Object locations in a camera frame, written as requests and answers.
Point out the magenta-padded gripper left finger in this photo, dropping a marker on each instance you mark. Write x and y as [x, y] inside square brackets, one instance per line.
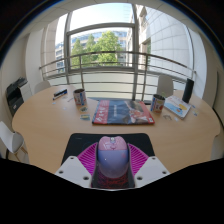
[71, 168]

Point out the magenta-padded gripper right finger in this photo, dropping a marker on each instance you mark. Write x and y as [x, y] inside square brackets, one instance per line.
[153, 168]

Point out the pink and lilac computer mouse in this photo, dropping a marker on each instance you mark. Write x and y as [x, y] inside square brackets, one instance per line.
[112, 156]

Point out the black mouse pad, red-blue print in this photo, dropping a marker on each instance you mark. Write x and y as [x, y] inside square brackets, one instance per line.
[80, 141]

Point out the grey cat-shaped sticker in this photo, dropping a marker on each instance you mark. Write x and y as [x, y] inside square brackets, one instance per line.
[167, 117]

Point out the teal and yellow sticker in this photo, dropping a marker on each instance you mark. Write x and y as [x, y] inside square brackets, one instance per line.
[85, 117]

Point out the red and black magazine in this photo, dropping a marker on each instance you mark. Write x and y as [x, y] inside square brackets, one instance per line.
[123, 112]

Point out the white printed mug with plant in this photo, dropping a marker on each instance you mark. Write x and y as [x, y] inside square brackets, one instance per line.
[157, 104]

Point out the blue and yellow picture book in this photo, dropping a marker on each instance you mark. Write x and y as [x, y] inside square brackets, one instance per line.
[177, 106]

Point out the white chair with wooden legs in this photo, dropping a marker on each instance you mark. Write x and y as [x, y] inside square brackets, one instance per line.
[10, 138]

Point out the black cylindrical bottle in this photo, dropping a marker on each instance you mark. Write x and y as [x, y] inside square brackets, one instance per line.
[188, 90]

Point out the black printer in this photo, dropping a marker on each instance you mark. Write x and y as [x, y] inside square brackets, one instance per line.
[14, 95]

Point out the grey metal balcony railing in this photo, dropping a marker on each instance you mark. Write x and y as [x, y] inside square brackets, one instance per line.
[100, 53]

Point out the grey window frame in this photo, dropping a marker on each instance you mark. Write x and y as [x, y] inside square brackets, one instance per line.
[134, 50]

